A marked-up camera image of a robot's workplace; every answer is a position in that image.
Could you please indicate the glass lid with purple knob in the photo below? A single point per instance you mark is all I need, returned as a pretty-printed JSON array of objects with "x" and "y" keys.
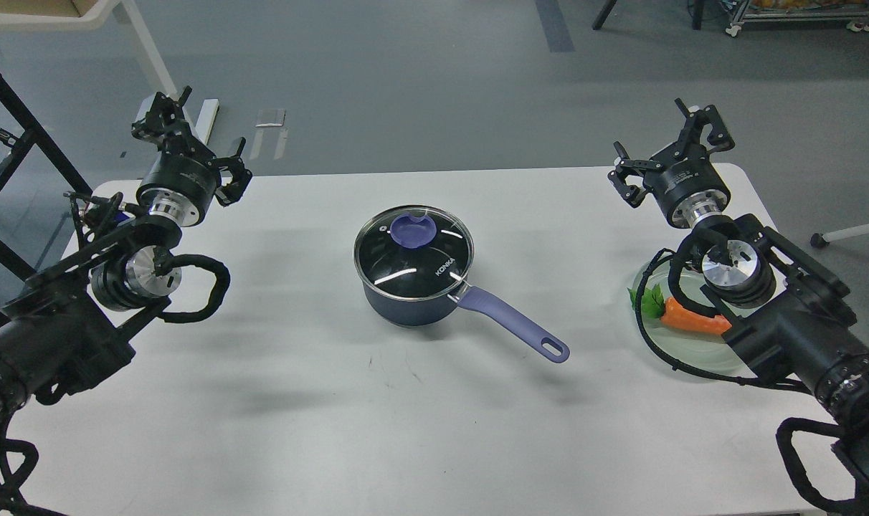
[{"x": 413, "y": 252}]

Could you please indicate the white caster leg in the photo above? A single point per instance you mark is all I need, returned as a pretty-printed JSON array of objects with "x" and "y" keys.
[{"x": 822, "y": 240}]

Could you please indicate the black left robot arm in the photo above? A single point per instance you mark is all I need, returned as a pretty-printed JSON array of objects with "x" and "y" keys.
[{"x": 70, "y": 329}]

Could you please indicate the orange toy carrot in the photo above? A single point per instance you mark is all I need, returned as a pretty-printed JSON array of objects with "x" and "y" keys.
[{"x": 692, "y": 319}]

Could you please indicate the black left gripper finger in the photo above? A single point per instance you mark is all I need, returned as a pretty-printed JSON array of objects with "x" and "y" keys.
[
  {"x": 161, "y": 122},
  {"x": 232, "y": 192}
]

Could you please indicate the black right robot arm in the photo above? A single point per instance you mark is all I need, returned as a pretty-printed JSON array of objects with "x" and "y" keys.
[{"x": 780, "y": 311}]

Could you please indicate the pale green glass plate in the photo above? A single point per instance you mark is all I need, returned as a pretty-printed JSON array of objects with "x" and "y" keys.
[{"x": 705, "y": 351}]

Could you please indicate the black metal rack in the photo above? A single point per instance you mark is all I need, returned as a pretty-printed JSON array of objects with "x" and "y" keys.
[{"x": 33, "y": 136}]

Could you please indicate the white desk frame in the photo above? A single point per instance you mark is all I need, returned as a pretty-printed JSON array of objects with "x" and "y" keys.
[{"x": 90, "y": 62}]

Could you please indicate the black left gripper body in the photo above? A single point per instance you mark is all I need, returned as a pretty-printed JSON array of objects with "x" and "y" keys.
[{"x": 179, "y": 188}]

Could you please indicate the blue saucepan with purple handle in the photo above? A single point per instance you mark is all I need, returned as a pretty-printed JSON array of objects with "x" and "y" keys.
[{"x": 416, "y": 313}]

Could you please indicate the wheeled metal cart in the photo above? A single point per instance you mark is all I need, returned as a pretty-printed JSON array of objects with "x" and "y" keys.
[{"x": 855, "y": 14}]

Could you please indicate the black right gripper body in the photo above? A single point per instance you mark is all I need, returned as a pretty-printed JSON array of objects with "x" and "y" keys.
[{"x": 683, "y": 186}]

